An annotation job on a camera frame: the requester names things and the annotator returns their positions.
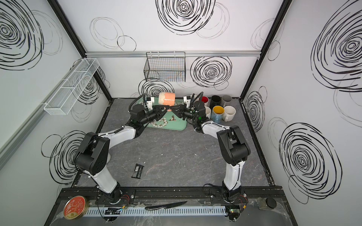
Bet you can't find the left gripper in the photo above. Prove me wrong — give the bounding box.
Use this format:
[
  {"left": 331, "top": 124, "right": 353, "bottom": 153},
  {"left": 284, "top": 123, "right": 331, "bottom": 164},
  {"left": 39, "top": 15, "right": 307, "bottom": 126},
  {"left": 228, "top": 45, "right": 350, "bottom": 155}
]
[{"left": 140, "top": 106, "right": 170, "bottom": 127}]

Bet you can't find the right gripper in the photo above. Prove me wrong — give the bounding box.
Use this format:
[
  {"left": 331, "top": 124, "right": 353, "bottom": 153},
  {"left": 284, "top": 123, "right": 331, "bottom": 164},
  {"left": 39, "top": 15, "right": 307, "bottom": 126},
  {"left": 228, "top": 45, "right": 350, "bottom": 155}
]
[{"left": 170, "top": 105, "right": 199, "bottom": 123}]

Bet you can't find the cream white mug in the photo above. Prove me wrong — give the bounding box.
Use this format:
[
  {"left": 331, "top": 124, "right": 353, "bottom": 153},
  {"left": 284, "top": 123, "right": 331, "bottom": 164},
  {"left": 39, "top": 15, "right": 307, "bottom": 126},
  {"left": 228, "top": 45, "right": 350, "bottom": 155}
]
[{"left": 201, "top": 96, "right": 210, "bottom": 106}]

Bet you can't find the blue mug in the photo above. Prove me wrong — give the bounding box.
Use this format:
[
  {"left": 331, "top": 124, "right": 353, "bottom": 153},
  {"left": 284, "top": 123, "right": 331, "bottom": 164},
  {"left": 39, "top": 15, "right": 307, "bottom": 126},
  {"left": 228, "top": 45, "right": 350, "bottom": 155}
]
[{"left": 211, "top": 105, "right": 224, "bottom": 123}]

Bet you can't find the black mug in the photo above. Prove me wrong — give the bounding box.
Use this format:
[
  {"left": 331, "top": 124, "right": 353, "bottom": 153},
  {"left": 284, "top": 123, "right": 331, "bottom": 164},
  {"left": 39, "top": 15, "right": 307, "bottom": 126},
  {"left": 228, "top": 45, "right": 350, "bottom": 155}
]
[{"left": 209, "top": 95, "right": 222, "bottom": 109}]

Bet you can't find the green floral tray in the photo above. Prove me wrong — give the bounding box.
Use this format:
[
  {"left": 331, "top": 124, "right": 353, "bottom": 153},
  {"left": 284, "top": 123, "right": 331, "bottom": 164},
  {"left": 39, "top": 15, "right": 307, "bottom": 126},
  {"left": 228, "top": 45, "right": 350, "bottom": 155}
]
[{"left": 148, "top": 111, "right": 187, "bottom": 131}]

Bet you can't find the grey brown mug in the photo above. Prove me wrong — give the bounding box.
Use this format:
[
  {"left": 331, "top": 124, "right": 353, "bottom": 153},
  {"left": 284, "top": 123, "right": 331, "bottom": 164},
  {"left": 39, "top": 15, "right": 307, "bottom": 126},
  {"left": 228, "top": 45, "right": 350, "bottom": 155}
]
[{"left": 221, "top": 95, "right": 232, "bottom": 107}]

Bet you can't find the speckled cream mug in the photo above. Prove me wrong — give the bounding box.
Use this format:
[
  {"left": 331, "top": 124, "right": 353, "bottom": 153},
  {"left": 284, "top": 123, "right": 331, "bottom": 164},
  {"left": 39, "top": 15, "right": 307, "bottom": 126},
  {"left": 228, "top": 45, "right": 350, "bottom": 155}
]
[{"left": 222, "top": 105, "right": 236, "bottom": 122}]

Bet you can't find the orange cream mug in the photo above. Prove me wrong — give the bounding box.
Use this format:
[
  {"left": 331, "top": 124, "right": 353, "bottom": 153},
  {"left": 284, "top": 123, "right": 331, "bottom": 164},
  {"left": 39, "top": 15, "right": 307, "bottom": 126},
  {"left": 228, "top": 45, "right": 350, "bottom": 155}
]
[{"left": 158, "top": 92, "right": 175, "bottom": 106}]

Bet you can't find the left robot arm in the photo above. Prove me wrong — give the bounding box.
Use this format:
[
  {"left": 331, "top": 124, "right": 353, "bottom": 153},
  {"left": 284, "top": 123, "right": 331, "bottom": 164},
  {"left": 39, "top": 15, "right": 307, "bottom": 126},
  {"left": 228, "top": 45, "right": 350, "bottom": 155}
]
[{"left": 74, "top": 94, "right": 170, "bottom": 204}]

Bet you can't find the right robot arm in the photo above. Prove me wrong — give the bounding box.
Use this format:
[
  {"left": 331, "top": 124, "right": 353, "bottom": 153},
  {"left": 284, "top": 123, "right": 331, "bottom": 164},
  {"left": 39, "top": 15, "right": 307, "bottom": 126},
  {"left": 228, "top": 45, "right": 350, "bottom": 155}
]
[{"left": 169, "top": 96, "right": 251, "bottom": 202}]

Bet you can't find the white mesh shelf basket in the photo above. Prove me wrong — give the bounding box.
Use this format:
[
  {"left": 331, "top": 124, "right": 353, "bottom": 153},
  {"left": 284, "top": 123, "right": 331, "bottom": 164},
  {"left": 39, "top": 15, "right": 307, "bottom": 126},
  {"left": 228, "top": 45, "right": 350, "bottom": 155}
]
[{"left": 43, "top": 58, "right": 100, "bottom": 115}]

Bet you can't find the black knife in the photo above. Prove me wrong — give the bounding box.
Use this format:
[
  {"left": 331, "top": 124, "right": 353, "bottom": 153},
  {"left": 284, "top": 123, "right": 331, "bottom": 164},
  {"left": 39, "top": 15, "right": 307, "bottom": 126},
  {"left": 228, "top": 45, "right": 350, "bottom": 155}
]
[{"left": 144, "top": 201, "right": 187, "bottom": 211}]

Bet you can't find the red round tin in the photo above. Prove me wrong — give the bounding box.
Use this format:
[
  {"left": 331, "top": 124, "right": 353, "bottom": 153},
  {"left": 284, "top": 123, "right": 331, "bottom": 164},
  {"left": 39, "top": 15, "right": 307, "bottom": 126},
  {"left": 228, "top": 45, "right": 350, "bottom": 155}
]
[{"left": 63, "top": 195, "right": 89, "bottom": 220}]

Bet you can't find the dark lidded jar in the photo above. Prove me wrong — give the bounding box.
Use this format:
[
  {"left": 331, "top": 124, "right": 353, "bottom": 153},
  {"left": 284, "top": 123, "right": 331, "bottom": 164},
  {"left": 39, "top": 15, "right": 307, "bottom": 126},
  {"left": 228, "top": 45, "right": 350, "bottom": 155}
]
[{"left": 258, "top": 197, "right": 277, "bottom": 211}]

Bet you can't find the black wire basket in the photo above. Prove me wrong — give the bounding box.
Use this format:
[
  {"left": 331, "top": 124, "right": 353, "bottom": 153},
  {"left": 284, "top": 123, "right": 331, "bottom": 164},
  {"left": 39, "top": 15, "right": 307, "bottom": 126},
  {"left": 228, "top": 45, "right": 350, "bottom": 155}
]
[{"left": 143, "top": 51, "right": 186, "bottom": 82}]

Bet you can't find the white slotted cable duct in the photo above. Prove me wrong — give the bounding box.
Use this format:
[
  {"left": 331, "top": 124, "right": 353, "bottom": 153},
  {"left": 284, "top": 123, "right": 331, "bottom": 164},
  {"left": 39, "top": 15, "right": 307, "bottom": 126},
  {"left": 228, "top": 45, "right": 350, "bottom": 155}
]
[{"left": 84, "top": 206, "right": 227, "bottom": 217}]

